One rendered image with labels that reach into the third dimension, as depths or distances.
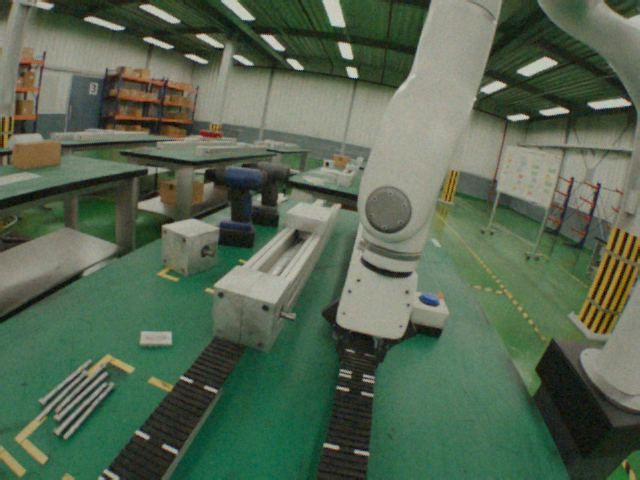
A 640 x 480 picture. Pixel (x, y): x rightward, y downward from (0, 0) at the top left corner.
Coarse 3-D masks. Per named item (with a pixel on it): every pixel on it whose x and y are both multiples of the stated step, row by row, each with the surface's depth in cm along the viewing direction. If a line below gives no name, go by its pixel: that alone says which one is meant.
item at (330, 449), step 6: (324, 444) 29; (330, 444) 29; (324, 450) 29; (330, 450) 29; (336, 450) 29; (342, 450) 29; (348, 450) 29; (354, 450) 29; (360, 450) 29; (324, 456) 28; (330, 456) 28; (336, 456) 28; (342, 456) 28; (348, 456) 28; (354, 456) 28; (360, 456) 29; (366, 456) 28; (354, 462) 28; (360, 462) 28; (366, 462) 28
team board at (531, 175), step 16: (512, 160) 538; (528, 160) 495; (544, 160) 456; (560, 160) 419; (512, 176) 537; (528, 176) 495; (544, 176) 456; (512, 192) 536; (528, 192) 494; (544, 192) 455; (544, 224) 457; (528, 256) 472
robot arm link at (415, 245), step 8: (432, 208) 37; (432, 216) 39; (424, 224) 36; (424, 232) 38; (368, 240) 40; (376, 240) 39; (408, 240) 37; (416, 240) 38; (424, 240) 39; (384, 248) 38; (392, 248) 38; (400, 248) 38; (408, 248) 38; (416, 248) 38
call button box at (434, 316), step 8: (416, 296) 64; (416, 304) 60; (424, 304) 61; (432, 304) 61; (440, 304) 62; (416, 312) 60; (424, 312) 59; (432, 312) 59; (440, 312) 59; (416, 320) 60; (424, 320) 60; (432, 320) 59; (440, 320) 59; (416, 328) 61; (424, 328) 60; (432, 328) 60; (440, 328) 60; (432, 336) 60
